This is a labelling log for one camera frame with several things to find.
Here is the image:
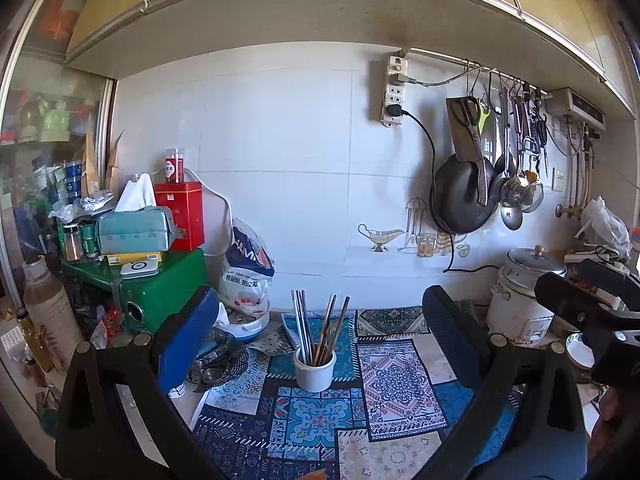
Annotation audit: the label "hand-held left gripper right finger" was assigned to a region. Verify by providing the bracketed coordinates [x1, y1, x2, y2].
[421, 285, 588, 480]

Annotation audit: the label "white rice cooker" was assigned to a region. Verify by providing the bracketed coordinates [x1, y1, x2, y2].
[486, 245, 568, 346]

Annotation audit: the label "patterned patchwork tablecloth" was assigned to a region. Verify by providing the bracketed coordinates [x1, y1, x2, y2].
[192, 307, 521, 480]

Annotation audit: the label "printed white plastic bag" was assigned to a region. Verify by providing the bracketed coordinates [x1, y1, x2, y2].
[220, 217, 275, 318]

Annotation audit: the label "large white bottle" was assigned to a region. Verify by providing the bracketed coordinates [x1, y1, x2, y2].
[22, 255, 83, 373]

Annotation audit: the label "clear plastic bag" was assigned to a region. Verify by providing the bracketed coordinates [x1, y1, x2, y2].
[575, 196, 632, 261]

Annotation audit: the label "metal hanging rail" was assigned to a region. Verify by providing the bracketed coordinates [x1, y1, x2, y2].
[402, 47, 551, 98]

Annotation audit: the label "white wall appliance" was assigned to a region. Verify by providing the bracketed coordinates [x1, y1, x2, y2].
[545, 87, 607, 128]

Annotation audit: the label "green metal cabinet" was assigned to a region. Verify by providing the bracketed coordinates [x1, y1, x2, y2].
[62, 247, 208, 336]

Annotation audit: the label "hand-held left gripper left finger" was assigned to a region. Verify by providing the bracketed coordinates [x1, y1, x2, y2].
[55, 285, 226, 480]

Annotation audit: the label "yellow flat box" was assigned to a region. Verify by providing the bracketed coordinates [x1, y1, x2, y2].
[105, 252, 163, 267]

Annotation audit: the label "blue boxes stack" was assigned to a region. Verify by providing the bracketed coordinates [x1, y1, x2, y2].
[62, 160, 83, 201]

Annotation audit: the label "white wall power strip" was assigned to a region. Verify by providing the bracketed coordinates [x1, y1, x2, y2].
[381, 56, 412, 127]

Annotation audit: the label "grey plug cable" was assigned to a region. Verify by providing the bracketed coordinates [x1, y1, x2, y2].
[395, 71, 473, 86]

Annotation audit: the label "white plastic basin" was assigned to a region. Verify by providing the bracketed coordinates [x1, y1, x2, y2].
[215, 302, 271, 343]

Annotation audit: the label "white round-button device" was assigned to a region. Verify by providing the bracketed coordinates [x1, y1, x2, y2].
[120, 260, 160, 280]

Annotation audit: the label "green spice jar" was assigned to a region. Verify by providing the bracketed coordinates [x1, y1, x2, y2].
[80, 222, 98, 259]

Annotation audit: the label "steel ladle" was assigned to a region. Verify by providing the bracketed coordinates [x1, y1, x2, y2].
[492, 75, 512, 188]

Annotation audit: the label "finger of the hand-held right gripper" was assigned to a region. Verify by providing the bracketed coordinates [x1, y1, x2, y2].
[579, 259, 632, 293]
[534, 271, 608, 346]

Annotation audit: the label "black power cable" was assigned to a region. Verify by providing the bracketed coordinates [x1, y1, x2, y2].
[387, 105, 506, 274]

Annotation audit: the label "dotted white mat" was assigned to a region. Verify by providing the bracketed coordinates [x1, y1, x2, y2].
[250, 322, 301, 356]

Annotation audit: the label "hanging steel kitchen tools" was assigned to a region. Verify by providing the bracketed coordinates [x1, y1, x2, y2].
[512, 80, 550, 177]

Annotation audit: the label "wooden chopstick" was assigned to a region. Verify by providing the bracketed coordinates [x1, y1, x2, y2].
[322, 296, 351, 363]
[314, 294, 337, 366]

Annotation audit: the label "person's right hand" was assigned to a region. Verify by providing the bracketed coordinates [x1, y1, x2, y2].
[592, 385, 626, 441]

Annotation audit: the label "steel slotted spoon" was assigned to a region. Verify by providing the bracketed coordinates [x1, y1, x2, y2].
[500, 85, 526, 208]

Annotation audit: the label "black handled kitchen scissors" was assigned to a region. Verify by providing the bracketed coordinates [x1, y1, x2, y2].
[452, 99, 488, 206]

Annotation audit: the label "black wok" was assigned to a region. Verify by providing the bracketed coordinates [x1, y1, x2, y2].
[431, 152, 501, 233]

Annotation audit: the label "mesh strainer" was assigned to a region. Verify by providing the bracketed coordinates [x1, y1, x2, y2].
[522, 180, 545, 211]

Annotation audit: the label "steel dishes on black mat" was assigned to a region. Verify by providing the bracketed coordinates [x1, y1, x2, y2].
[187, 327, 249, 386]

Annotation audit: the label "red tin box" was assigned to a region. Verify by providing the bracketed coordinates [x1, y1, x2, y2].
[154, 181, 205, 252]

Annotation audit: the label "red label tube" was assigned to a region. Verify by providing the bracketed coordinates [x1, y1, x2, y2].
[165, 148, 185, 184]

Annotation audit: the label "yellow wall cabinet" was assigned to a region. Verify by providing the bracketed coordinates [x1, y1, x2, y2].
[65, 0, 636, 121]

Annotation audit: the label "crumpled foil bag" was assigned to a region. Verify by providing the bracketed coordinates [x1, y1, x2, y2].
[50, 190, 118, 221]

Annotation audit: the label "brown spice jar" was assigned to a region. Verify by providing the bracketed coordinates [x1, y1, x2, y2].
[64, 224, 83, 262]

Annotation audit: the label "white floral rim bowl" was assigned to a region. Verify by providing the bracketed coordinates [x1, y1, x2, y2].
[565, 332, 596, 368]

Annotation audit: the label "teal tissue box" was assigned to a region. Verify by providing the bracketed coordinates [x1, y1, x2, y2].
[97, 207, 178, 256]

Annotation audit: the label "white tissue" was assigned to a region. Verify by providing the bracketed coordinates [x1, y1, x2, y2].
[115, 173, 157, 213]

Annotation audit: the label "glass door cabinet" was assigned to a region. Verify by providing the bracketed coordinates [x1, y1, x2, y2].
[0, 55, 118, 281]

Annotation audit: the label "white ceramic cup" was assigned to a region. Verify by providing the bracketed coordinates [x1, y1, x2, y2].
[293, 345, 337, 393]

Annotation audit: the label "yellow oil bottle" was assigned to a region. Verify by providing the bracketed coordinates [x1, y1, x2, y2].
[15, 307, 53, 373]

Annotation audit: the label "brown paper bags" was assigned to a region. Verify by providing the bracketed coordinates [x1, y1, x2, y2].
[82, 130, 126, 196]

